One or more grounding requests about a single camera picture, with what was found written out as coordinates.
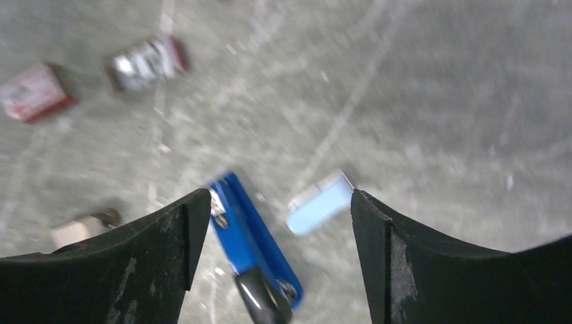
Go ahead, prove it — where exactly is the beige brown small box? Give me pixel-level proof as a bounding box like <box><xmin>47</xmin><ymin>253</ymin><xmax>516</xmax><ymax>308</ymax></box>
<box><xmin>50</xmin><ymin>208</ymin><xmax>122</xmax><ymax>250</ymax></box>

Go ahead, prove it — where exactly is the blue black stapler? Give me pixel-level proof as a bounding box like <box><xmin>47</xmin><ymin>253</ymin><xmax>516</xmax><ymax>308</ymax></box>
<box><xmin>208</xmin><ymin>171</ymin><xmax>304</xmax><ymax>323</ymax></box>

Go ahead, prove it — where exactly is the light blue small box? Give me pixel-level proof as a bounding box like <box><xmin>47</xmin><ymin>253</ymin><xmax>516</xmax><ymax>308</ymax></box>
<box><xmin>287</xmin><ymin>169</ymin><xmax>354</xmax><ymax>236</ymax></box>

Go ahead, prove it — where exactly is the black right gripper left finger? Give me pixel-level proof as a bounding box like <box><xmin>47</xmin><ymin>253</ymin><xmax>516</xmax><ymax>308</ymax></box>
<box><xmin>1</xmin><ymin>188</ymin><xmax>210</xmax><ymax>323</ymax></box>

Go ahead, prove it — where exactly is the red white staple box sleeve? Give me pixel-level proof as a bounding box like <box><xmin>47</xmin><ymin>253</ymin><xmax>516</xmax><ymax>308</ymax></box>
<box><xmin>1</xmin><ymin>63</ymin><xmax>76</xmax><ymax>124</ymax></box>

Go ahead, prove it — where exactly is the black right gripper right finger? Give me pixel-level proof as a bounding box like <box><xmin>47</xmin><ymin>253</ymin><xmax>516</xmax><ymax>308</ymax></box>
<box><xmin>351</xmin><ymin>190</ymin><xmax>571</xmax><ymax>323</ymax></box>

